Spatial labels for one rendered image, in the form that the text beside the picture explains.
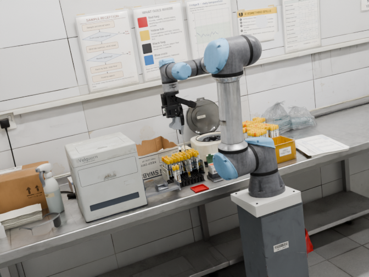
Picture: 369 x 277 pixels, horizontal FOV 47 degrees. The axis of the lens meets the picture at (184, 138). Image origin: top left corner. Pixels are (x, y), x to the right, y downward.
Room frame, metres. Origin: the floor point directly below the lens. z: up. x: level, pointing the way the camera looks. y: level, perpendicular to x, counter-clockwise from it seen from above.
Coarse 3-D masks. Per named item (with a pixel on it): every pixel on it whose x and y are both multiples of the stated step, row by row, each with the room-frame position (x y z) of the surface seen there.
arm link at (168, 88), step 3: (177, 81) 1.96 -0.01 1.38; (162, 84) 1.96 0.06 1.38; (165, 84) 1.94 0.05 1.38; (168, 84) 1.93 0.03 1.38; (171, 84) 1.93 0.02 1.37; (174, 84) 1.94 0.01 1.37; (177, 84) 1.95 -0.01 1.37; (165, 87) 1.94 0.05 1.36; (168, 87) 1.93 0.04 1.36; (171, 87) 1.93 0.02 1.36; (174, 87) 1.93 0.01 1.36; (177, 87) 1.95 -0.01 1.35; (165, 90) 1.94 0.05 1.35; (168, 90) 1.93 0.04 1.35; (171, 90) 1.93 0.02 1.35; (174, 90) 1.93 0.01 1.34; (177, 90) 1.96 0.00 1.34
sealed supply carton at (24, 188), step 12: (12, 168) 2.10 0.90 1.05; (24, 168) 2.06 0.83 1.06; (0, 180) 1.91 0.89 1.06; (12, 180) 1.90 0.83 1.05; (24, 180) 1.91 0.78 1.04; (36, 180) 1.93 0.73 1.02; (0, 192) 1.88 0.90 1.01; (12, 192) 1.90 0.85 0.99; (24, 192) 1.91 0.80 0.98; (36, 192) 1.92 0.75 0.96; (0, 204) 1.88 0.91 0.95; (12, 204) 1.89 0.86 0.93; (24, 204) 1.91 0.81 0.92
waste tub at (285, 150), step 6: (276, 138) 2.17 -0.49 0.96; (282, 138) 2.16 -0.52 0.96; (288, 138) 2.11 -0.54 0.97; (276, 144) 2.17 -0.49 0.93; (282, 144) 2.03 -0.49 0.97; (288, 144) 2.04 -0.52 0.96; (294, 144) 2.06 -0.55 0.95; (276, 150) 2.02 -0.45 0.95; (282, 150) 2.03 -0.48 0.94; (288, 150) 2.04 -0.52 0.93; (294, 150) 2.05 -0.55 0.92; (276, 156) 2.02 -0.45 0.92; (282, 156) 2.03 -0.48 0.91; (288, 156) 2.04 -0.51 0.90; (294, 156) 2.05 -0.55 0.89; (282, 162) 2.03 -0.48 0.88
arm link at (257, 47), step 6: (246, 36) 1.62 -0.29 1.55; (252, 36) 1.56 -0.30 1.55; (252, 42) 1.53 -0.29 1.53; (258, 42) 1.55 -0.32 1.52; (258, 48) 1.53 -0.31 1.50; (258, 54) 1.54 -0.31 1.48; (198, 60) 1.90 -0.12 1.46; (252, 60) 1.53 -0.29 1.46; (198, 66) 1.89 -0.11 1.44; (204, 66) 1.85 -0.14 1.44; (198, 72) 1.89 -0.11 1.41; (204, 72) 1.88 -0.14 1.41
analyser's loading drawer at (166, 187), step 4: (164, 180) 1.85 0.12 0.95; (176, 180) 1.86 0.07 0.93; (156, 184) 1.82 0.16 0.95; (160, 184) 1.86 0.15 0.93; (164, 184) 1.86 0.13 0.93; (168, 184) 1.88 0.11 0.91; (172, 184) 1.87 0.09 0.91; (176, 184) 1.86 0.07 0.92; (156, 188) 1.82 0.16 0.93; (160, 188) 1.84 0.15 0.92; (164, 188) 1.81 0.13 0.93; (168, 188) 1.82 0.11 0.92; (172, 188) 1.82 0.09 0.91; (176, 188) 1.82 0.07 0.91; (180, 188) 1.83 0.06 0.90; (148, 192) 1.81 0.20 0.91; (152, 192) 1.80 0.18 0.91; (156, 192) 1.79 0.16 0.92; (160, 192) 1.80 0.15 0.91; (164, 192) 1.81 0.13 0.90; (148, 196) 1.78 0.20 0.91
